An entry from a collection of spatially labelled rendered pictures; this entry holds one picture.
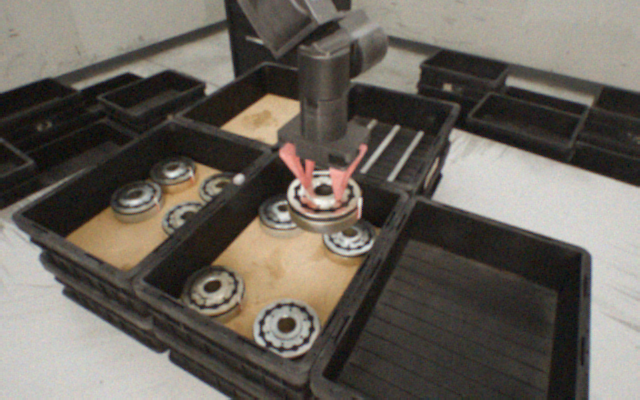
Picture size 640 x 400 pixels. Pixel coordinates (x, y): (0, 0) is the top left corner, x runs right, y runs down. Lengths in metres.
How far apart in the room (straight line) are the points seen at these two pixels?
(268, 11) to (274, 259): 0.46
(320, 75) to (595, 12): 3.38
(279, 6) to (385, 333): 0.49
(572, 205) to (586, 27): 2.62
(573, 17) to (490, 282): 3.13
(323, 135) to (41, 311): 0.73
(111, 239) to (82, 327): 0.18
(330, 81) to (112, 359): 0.65
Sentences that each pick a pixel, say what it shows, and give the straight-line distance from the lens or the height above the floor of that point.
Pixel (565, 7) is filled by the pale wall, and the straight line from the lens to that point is 3.76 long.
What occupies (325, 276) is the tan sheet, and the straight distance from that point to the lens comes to 0.74.
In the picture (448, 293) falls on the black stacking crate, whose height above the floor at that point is 0.83.
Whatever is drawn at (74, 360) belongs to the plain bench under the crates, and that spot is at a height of 0.70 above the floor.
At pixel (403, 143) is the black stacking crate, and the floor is 0.83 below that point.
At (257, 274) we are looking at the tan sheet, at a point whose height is 0.83.
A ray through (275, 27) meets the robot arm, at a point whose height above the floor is 1.27.
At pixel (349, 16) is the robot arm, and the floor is 1.27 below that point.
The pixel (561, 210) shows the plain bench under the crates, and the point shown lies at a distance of 1.24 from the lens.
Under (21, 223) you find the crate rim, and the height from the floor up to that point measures 0.93.
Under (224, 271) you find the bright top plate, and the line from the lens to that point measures 0.73.
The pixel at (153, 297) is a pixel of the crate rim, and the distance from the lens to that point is 0.63.
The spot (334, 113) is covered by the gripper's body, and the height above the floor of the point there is 1.18.
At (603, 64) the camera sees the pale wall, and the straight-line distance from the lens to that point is 3.83.
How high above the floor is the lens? 1.41
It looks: 39 degrees down
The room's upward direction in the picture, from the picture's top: straight up
